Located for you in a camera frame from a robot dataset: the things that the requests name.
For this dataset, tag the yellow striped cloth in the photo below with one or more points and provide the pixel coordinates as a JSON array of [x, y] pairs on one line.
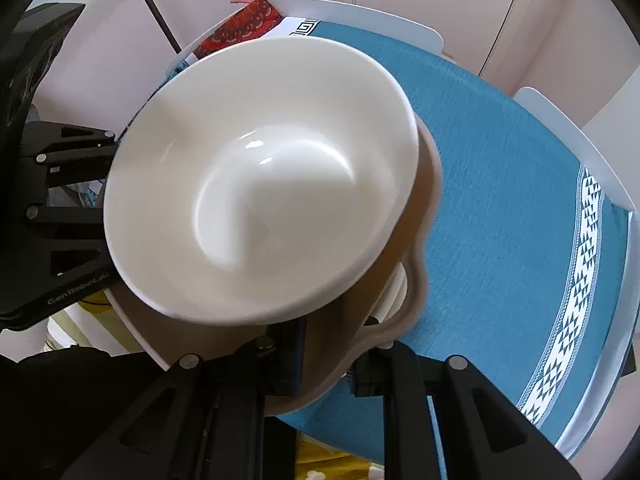
[[85, 330]]

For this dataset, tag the white ribbed bowl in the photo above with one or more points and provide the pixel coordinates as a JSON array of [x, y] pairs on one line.
[[260, 185]]

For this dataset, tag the beige plastic bowl with spout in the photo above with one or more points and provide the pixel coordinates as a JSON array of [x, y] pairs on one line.
[[325, 350]]

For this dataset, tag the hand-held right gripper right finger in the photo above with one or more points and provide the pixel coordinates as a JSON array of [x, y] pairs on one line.
[[370, 375]]

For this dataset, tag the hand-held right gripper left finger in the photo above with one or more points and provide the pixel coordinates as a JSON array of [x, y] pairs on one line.
[[300, 355]]

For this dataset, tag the blue tablecloth with white border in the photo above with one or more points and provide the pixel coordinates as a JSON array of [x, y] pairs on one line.
[[500, 185]]

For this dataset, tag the yellow printed cloth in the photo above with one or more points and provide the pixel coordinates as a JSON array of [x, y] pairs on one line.
[[325, 460]]

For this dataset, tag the blue patterned cloth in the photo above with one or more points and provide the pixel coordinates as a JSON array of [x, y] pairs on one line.
[[87, 195]]

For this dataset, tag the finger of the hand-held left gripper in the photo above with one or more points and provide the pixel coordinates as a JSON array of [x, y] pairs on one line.
[[75, 147], [70, 222]]

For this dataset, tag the red patterned cloth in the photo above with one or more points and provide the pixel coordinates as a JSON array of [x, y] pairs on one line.
[[240, 27]]

